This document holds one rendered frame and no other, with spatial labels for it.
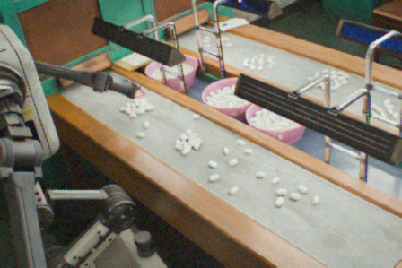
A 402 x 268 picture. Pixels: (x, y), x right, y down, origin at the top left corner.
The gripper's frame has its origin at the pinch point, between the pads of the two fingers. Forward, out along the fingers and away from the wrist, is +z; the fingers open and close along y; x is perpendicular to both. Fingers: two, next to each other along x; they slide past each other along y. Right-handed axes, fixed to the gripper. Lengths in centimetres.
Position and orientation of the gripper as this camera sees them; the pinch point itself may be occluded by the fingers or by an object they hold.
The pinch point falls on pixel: (144, 93)
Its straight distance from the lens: 235.6
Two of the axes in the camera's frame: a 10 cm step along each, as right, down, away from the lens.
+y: -6.4, -3.2, 7.0
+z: 6.7, 2.0, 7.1
